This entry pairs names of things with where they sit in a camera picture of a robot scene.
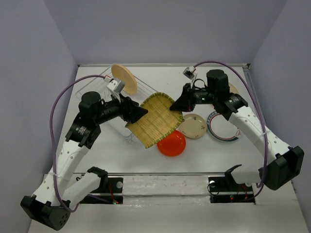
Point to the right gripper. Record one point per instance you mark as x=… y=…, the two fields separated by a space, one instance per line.
x=188 y=97

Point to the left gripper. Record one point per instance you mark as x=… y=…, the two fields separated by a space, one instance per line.
x=128 y=108

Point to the white wire dish rack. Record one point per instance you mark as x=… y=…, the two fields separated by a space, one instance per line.
x=100 y=86

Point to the woven bamboo tray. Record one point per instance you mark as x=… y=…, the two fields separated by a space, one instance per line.
x=159 y=122

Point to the tan round plate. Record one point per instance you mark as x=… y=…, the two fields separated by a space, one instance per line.
x=124 y=74

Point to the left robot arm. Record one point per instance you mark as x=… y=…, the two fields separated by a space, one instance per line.
x=53 y=202

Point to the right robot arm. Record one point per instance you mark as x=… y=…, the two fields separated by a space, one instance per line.
x=282 y=162

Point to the small cream plate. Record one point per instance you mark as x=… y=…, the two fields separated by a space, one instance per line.
x=193 y=126

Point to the white green-rimmed plate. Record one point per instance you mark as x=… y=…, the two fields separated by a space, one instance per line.
x=221 y=129

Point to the orange plate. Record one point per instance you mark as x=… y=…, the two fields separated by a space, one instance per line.
x=172 y=145

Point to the beige floral plate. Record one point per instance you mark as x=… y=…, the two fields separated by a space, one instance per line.
x=233 y=89

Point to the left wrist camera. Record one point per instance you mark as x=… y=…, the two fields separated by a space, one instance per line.
x=116 y=86

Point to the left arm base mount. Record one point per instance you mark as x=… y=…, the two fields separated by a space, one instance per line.
x=110 y=193

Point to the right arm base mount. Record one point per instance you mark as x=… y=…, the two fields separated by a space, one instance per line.
x=222 y=190

